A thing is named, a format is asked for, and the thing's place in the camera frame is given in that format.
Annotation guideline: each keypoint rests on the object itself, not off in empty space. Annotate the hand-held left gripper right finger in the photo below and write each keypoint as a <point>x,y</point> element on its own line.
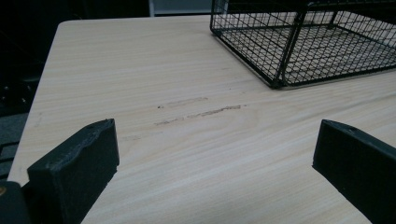
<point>361,168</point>

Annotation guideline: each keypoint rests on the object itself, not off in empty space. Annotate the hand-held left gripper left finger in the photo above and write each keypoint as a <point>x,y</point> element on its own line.
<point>74,168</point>

